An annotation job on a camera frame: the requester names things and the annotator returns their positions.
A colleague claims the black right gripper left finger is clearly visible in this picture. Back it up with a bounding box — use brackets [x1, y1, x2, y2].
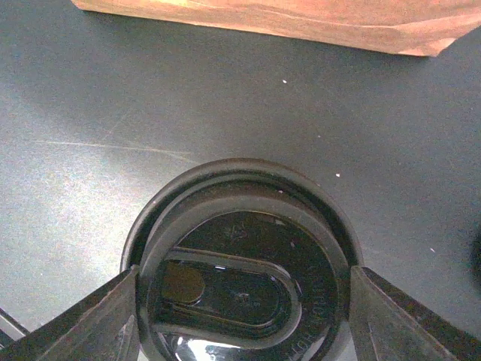
[1, 266, 140, 360]

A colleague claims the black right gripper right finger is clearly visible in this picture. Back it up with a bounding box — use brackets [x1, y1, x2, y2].
[349, 265, 480, 360]

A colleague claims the large brown paper bag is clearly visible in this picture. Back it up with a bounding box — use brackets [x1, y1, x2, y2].
[74, 0, 480, 56]

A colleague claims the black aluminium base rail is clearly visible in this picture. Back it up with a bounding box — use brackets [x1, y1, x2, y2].
[0, 308, 29, 349]

